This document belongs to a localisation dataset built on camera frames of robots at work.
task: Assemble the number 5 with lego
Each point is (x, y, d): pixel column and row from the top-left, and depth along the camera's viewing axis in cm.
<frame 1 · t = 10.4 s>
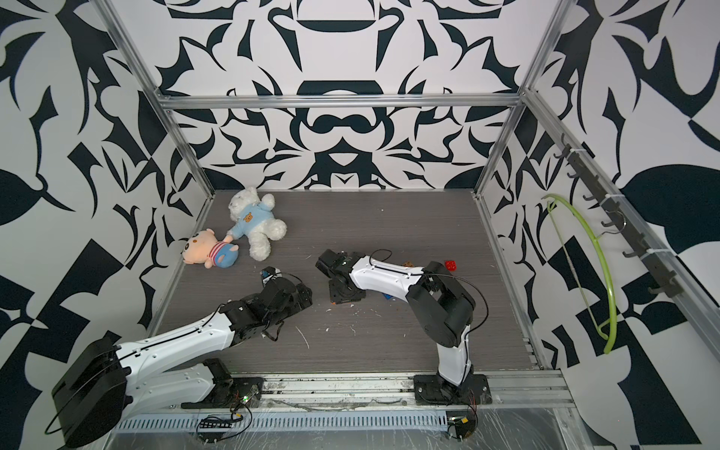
left hand: (302, 292, 85), fingers open
right hand: (341, 293, 90), fingers open
white teddy bear blue shirt: (255, 220, 101), point 10 cm above the table
pink doll plush toy: (203, 247, 95), point 9 cm above the table

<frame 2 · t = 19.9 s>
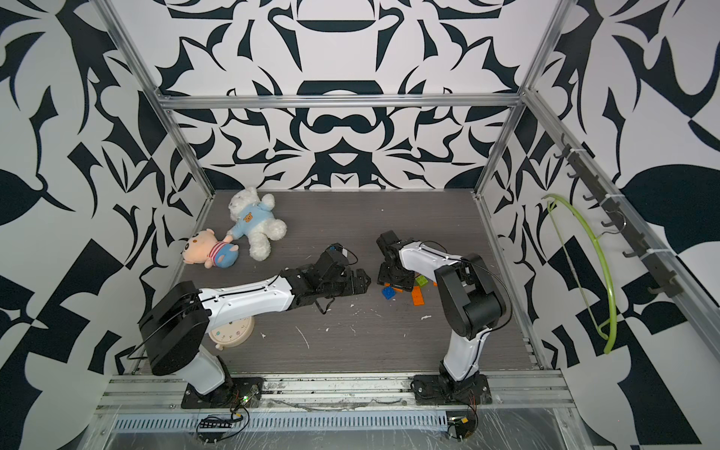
left hand: (361, 277, 84), fingers open
right hand: (389, 279, 95), fingers open
the named things where they were.

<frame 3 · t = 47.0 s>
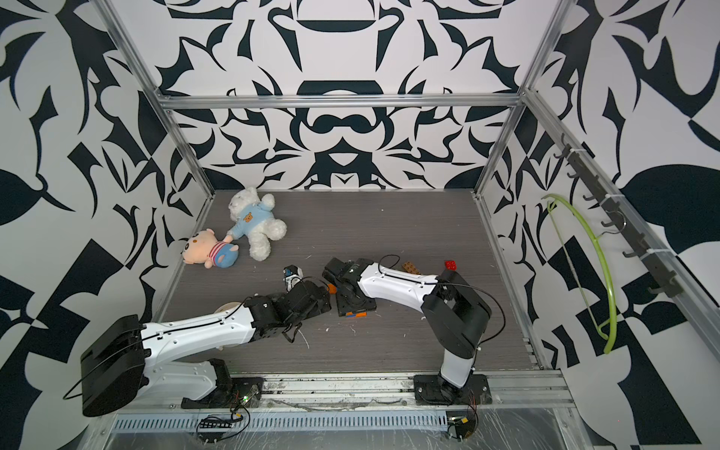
left hand: (320, 294, 83), fingers open
right hand: (349, 305, 87), fingers open
red square lego brick: (450, 264, 100), on the table
the other named things where they were.

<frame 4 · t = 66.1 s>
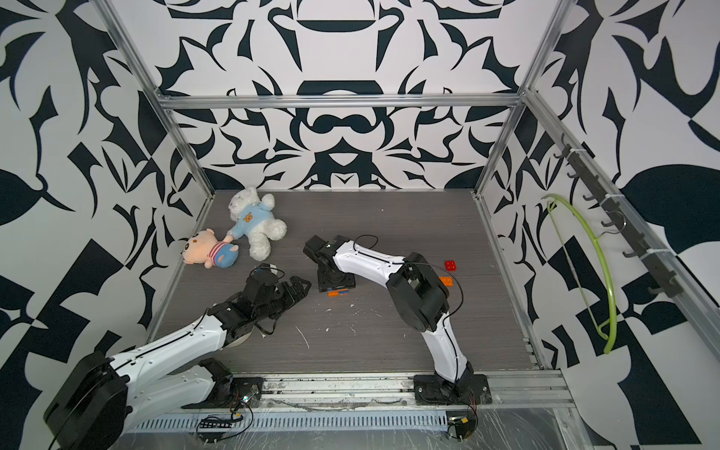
left hand: (302, 285, 85), fingers open
right hand: (332, 282, 91), fingers open
the named things where they were.

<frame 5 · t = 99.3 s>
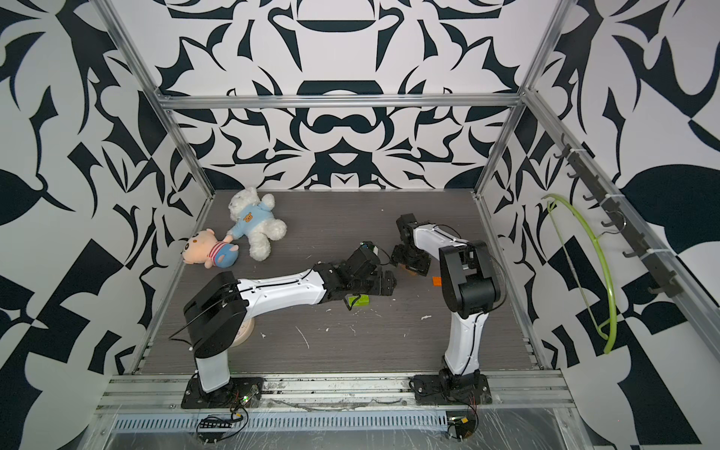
left hand: (386, 276, 85), fingers open
right hand: (405, 262, 99), fingers open
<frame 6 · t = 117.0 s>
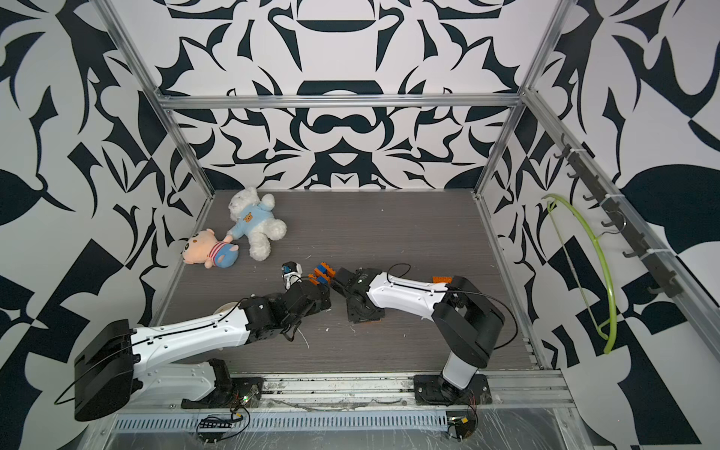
left hand: (319, 288, 82), fingers open
right hand: (359, 313, 86), fingers open
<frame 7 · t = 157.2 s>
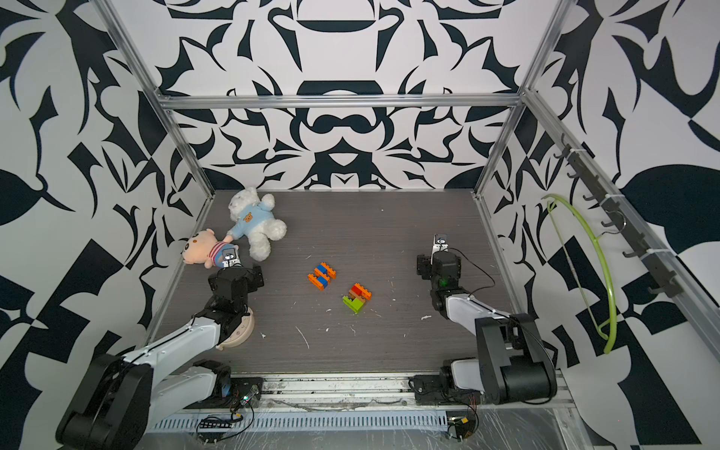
left hand: (235, 264, 87), fingers open
right hand: (437, 250, 92), fingers open
orange lego brick lower: (315, 281, 95), point 2 cm above the table
blue square lego brick: (322, 268, 96), point 4 cm above the table
small orange lego brick: (330, 271, 96), point 4 cm above the table
green long lego brick: (353, 305, 89), point 3 cm above the table
brown lego brick: (353, 295, 91), point 3 cm above the table
